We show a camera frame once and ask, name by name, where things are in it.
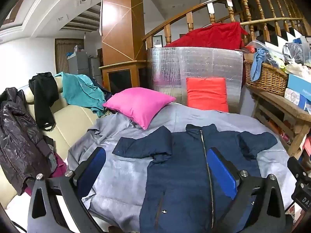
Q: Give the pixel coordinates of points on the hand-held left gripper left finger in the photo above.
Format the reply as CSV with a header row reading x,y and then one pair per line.
x,y
93,167

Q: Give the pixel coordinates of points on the teal shirt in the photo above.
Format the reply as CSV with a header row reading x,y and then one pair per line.
x,y
77,89

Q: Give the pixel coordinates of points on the red-orange pillow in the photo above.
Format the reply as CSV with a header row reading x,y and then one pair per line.
x,y
206,94

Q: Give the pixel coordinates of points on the clear plastic bag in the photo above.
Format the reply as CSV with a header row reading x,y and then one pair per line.
x,y
292,53

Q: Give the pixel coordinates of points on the dark shiny puffer jacket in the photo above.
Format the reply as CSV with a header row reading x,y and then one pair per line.
x,y
19,138

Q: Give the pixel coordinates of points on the grey blanket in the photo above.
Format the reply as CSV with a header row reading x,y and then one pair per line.
x,y
121,174

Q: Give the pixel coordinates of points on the brown curtain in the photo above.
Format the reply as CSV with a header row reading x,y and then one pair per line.
x,y
60,58

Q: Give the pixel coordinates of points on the silver foil insulation panel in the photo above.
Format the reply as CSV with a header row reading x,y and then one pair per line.
x,y
194,60

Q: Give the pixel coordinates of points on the wooden shelf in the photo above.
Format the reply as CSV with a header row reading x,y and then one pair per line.
x,y
286,106

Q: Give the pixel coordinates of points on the pink pillow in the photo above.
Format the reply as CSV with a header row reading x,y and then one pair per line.
x,y
138,104

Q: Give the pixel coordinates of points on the framed certificate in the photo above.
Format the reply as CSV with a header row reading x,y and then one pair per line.
x,y
157,41

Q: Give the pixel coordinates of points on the wooden cabinet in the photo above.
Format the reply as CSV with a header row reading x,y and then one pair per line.
x,y
121,66

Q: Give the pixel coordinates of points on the blue and white box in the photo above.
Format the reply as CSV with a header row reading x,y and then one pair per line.
x,y
298,85

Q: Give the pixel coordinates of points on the blue cloth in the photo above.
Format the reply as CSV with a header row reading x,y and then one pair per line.
x,y
257,63

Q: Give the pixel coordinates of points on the magenta cloth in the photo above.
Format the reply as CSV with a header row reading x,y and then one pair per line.
x,y
59,166

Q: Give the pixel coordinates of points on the grey refrigerator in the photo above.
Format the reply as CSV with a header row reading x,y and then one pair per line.
x,y
95,69
77,64

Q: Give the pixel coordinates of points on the red blanket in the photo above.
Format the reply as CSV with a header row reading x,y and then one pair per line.
x,y
211,36

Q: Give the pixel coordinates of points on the wicker basket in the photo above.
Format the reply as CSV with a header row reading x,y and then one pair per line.
x,y
269,77

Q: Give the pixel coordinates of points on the wooden stair railing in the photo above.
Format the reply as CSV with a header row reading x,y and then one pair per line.
x,y
167,32

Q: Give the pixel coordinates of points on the cream sofa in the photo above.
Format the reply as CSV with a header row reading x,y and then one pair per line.
x,y
73,119

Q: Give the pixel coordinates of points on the navy blue jacket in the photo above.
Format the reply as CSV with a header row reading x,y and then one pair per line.
x,y
179,174

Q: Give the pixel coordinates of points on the black garment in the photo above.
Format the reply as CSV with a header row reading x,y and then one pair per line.
x,y
43,94

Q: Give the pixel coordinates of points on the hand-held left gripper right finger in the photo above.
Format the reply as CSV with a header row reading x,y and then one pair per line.
x,y
221,172

